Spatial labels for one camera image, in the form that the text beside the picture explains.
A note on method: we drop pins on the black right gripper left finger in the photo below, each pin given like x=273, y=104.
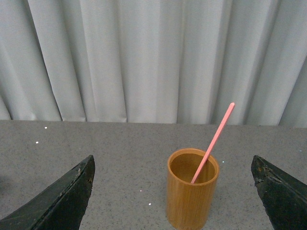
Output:
x=61, y=206

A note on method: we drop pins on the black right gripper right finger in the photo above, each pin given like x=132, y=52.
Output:
x=283, y=196

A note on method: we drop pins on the bamboo chopstick holder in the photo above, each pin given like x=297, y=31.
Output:
x=187, y=204

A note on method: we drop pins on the white curtain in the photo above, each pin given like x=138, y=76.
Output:
x=154, y=61

